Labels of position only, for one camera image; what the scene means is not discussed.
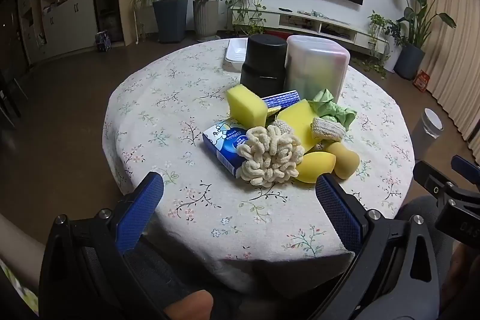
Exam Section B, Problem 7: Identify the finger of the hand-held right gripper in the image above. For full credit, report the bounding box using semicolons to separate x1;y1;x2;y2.
451;155;480;180
412;160;456;199

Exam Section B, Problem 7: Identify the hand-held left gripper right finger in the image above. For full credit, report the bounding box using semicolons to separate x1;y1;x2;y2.
316;175;440;320

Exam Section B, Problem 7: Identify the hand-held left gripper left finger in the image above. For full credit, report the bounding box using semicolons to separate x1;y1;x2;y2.
39;172;169;320

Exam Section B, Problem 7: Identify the yellow teardrop makeup sponge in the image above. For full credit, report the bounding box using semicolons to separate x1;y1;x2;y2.
290;151;335;185

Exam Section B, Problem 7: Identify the yellow gourd makeup sponge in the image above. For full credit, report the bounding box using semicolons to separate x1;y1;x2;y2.
324;141;361;179

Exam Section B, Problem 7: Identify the beige knitted scrubber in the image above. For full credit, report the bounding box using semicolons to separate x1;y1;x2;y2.
311;118;346;142
271;119;292;135

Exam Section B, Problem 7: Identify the cream chenille loop scrubber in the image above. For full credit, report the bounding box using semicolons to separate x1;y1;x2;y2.
237;125;305;188

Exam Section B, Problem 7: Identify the blue tissue pack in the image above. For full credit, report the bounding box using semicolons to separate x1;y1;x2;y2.
202;119;250;178

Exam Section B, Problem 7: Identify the yellow block sponge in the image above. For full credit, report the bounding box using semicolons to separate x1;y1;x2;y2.
227;85;268;127

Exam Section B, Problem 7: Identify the white plastic tray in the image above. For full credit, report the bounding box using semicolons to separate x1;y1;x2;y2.
224;38;249;72

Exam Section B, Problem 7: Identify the grey trash can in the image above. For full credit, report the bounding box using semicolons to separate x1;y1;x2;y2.
410;108;444;156

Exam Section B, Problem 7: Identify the floral tablecloth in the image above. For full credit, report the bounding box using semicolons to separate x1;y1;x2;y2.
102;38;415;296

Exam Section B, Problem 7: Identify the red box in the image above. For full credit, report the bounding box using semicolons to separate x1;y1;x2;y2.
412;70;431;94

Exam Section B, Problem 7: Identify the green cloth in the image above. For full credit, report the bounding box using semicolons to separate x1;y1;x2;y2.
309;88;358;131

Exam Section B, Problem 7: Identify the yellow flat sponge cloth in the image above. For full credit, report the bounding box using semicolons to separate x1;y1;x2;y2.
275;99;323;156

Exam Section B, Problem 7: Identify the dark round planter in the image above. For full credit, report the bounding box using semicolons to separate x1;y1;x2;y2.
394;43;427;81

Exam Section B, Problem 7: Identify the blue scrub sponge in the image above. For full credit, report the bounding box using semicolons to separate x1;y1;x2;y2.
261;90;301;116

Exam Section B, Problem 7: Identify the beige curtain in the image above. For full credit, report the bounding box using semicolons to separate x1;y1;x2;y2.
418;0;480;156

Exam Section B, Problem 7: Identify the translucent lidded container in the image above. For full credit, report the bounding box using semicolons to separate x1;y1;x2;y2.
284;35;351;101

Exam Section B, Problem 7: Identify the small-leaf vine plant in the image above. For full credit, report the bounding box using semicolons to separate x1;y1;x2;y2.
350;10;407;79

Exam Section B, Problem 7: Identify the large-leaf plant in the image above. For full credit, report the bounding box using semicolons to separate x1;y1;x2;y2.
384;0;457;49

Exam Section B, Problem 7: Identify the black cylindrical container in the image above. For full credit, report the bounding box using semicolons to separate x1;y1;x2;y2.
240;34;288;99

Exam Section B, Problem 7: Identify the blue bag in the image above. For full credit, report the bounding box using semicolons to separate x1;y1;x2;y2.
95;31;113;52

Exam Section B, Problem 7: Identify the white television cabinet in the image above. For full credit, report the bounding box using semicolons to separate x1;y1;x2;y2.
229;7;391;54

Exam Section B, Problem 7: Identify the dark blue square planter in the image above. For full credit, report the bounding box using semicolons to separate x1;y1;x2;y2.
152;0;189;44

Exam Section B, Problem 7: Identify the white ribbed planter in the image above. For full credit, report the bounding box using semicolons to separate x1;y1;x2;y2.
193;0;220;42

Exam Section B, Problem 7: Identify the white wall cabinet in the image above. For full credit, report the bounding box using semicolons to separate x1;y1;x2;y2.
19;0;99;62

